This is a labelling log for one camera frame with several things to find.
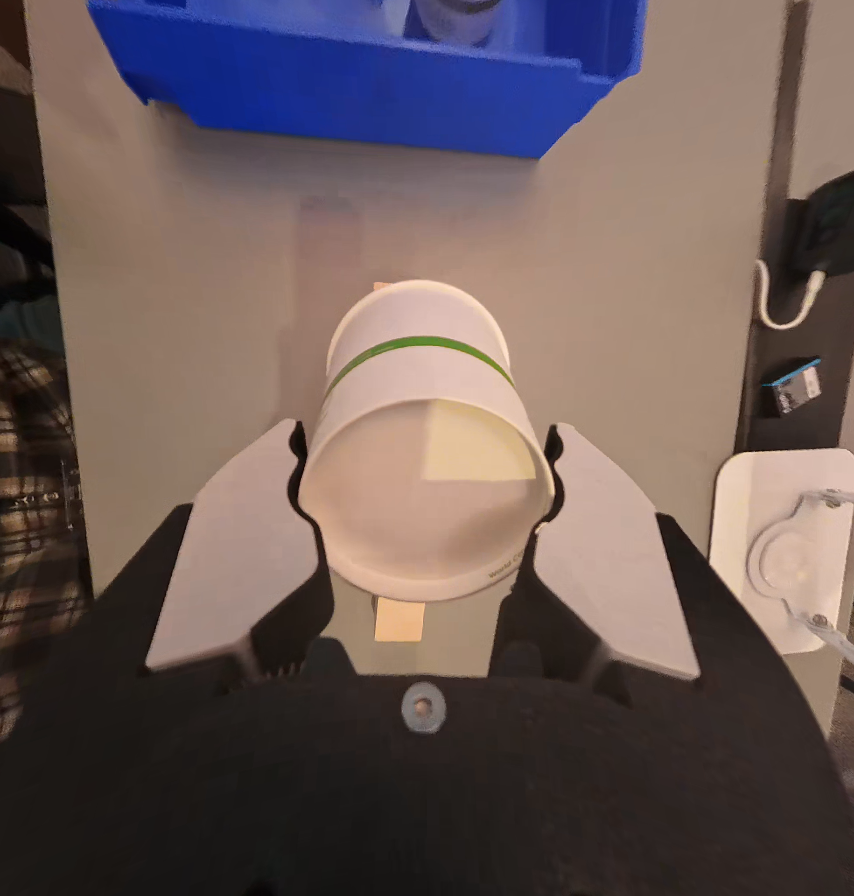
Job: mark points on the black charger with display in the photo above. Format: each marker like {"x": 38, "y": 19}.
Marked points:
{"x": 840, "y": 224}

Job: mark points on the blue plastic bin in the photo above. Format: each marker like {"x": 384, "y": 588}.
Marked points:
{"x": 364, "y": 91}

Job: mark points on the white paper cup green band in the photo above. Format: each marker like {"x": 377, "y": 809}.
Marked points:
{"x": 427, "y": 504}
{"x": 451, "y": 21}

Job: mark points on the white document stand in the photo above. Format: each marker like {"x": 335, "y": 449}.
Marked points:
{"x": 735, "y": 504}

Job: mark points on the small black box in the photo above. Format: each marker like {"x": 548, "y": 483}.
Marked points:
{"x": 798, "y": 388}

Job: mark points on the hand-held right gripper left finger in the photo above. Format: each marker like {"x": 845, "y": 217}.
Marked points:
{"x": 231, "y": 574}

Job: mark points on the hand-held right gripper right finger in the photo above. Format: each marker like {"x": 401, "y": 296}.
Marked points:
{"x": 609, "y": 581}

